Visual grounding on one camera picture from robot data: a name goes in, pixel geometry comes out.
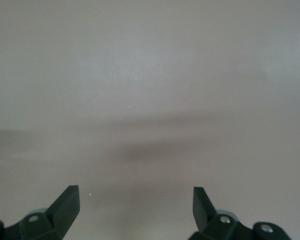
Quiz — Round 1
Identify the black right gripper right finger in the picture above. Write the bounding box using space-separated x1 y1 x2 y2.
189 186 291 240

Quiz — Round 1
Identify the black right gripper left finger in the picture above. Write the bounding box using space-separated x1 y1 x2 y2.
0 185 80 240

